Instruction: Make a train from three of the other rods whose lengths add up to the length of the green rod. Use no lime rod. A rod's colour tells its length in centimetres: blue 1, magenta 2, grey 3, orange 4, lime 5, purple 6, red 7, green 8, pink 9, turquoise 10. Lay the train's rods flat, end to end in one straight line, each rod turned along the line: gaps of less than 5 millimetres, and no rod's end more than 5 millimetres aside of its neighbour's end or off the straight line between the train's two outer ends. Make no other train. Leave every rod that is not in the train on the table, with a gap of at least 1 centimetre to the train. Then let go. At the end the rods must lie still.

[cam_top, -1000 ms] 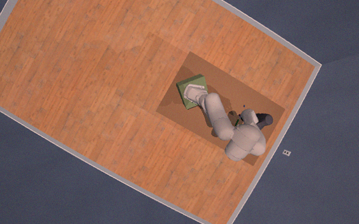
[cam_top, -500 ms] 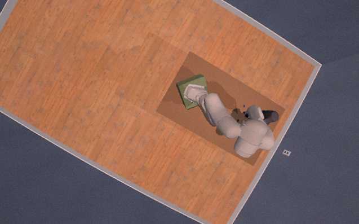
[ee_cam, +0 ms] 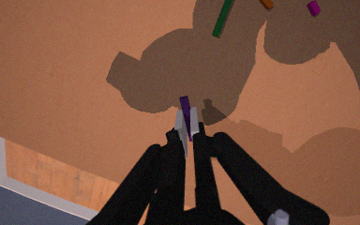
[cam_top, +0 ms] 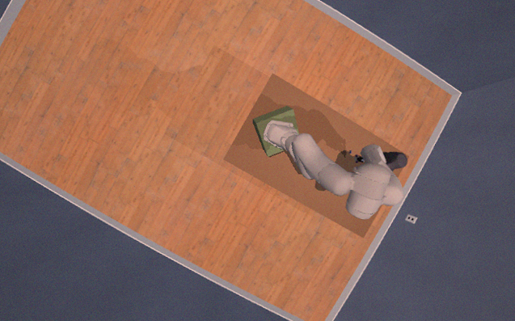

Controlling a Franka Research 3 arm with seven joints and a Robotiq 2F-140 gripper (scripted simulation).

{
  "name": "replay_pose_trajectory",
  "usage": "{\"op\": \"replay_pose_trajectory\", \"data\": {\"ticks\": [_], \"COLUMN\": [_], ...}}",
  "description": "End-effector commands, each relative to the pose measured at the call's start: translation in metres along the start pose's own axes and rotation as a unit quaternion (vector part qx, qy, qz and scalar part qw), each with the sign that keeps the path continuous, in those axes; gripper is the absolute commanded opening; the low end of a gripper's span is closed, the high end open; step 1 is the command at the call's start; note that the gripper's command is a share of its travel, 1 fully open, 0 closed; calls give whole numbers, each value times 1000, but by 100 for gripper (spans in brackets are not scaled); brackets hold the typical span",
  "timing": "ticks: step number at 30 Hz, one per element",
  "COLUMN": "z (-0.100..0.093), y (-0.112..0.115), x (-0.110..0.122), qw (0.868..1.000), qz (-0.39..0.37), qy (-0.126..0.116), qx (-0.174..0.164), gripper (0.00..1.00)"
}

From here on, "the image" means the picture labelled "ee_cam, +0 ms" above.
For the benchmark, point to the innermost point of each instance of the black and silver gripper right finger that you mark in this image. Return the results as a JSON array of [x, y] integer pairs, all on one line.
[[270, 201]]

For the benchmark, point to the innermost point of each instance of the short magenta rod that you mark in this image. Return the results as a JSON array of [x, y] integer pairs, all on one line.
[[313, 8]]

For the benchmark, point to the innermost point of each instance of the orange rod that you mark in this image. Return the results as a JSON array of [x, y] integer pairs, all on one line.
[[266, 3]]

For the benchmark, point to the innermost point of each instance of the dark purple rod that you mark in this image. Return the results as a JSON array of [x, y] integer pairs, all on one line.
[[186, 112]]

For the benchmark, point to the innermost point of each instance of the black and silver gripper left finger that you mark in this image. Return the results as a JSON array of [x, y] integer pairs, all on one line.
[[128, 203]]

